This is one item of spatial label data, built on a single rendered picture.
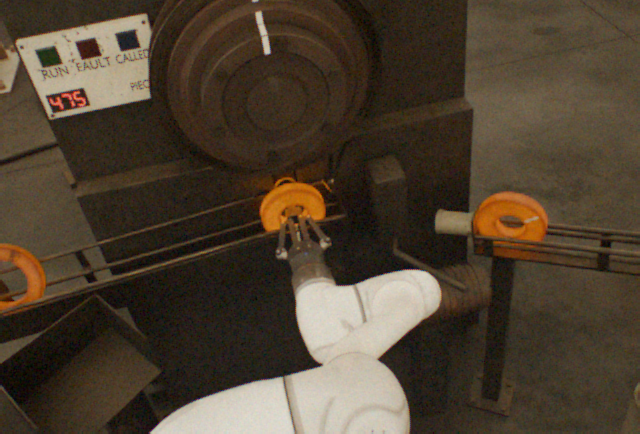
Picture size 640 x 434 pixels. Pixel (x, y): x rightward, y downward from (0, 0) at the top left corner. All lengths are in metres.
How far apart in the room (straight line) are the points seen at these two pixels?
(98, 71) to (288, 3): 0.44
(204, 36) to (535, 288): 1.55
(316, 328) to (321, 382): 0.53
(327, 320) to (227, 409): 0.55
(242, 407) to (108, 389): 0.79
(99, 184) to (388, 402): 1.03
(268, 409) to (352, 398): 0.10
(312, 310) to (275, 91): 0.43
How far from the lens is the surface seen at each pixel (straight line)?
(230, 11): 1.24
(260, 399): 0.79
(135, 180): 1.58
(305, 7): 1.26
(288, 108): 1.26
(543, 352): 2.23
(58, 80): 1.48
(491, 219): 1.56
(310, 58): 1.23
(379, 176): 1.55
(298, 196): 1.53
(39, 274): 1.69
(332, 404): 0.76
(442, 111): 1.63
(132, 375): 1.54
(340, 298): 1.33
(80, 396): 1.57
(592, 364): 2.23
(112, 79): 1.47
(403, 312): 1.19
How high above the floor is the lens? 1.78
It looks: 40 degrees down
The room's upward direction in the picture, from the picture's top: 9 degrees counter-clockwise
